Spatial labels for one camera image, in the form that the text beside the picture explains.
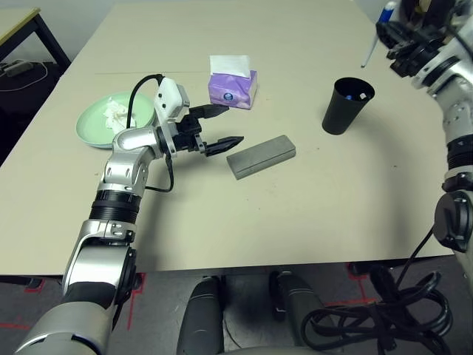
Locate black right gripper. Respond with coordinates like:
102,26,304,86
375,20,447,78

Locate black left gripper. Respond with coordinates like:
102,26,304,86
172,104,245,158

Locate grey glasses case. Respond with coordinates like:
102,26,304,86
225,135,298,181

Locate white tissue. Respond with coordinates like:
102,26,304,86
102,96,136,130

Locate green plastic plate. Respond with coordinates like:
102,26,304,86
75,92,156,150

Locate wooden stool with black jacket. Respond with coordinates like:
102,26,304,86
397,0,473,27

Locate purple tissue box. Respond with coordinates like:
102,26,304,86
207,55,259,111

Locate black plastic cup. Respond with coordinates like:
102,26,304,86
321,76,376,136

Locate grey robot right leg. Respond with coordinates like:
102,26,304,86
269,271,326,355

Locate grey robot leg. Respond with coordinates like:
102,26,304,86
269,271,326,355
177,276,226,355

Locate grey robot left leg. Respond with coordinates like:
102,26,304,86
177,276,226,355

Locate grey power adapter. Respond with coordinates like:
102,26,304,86
3,61,33,77

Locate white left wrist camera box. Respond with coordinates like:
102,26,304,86
153,77,190,156

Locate black left wrist camera cable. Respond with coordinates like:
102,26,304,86
126,73,174,193

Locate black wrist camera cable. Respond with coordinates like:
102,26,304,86
391,227,437,297
126,73,174,193

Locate white floor cable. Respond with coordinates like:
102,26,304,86
0,62,49,92

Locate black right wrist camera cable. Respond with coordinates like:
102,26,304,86
391,227,437,297

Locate black coiled cable bundle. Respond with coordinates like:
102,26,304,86
301,265,454,355

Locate beige side table black frame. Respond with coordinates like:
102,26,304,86
0,7,71,75

